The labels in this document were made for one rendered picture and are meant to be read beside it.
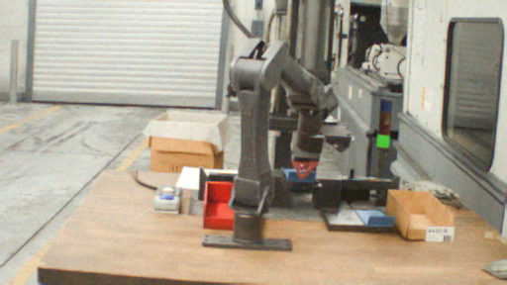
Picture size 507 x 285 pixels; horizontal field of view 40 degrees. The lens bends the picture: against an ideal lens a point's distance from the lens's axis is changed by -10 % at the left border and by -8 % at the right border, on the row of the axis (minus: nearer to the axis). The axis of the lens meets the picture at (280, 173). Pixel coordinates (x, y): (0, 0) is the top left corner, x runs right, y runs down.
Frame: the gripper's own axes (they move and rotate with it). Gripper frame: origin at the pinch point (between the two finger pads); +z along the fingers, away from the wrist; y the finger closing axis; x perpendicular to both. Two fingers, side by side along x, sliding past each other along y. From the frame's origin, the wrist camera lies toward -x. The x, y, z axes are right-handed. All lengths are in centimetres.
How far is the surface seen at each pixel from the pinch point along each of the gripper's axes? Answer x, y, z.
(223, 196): 19.6, -0.1, 10.3
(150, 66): 129, 791, 495
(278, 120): 6.6, 10.0, -8.5
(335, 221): -7.6, -16.6, 0.8
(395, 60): -112, 336, 170
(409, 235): -24.9, -24.6, -3.4
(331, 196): -9.0, 0.4, 8.3
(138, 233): 39.6, -28.9, -3.0
